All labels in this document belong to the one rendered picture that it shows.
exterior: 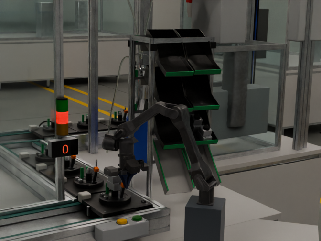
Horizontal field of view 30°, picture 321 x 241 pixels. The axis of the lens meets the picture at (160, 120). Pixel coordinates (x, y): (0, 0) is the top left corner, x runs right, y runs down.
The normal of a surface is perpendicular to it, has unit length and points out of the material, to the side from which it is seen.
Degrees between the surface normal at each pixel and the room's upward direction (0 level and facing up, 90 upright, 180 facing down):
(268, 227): 0
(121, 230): 90
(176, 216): 0
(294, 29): 90
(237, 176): 90
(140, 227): 90
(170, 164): 45
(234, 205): 0
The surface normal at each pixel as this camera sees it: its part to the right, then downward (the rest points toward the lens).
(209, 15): -0.84, 0.10
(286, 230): 0.03, -0.98
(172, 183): 0.29, -0.54
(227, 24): 0.54, 0.19
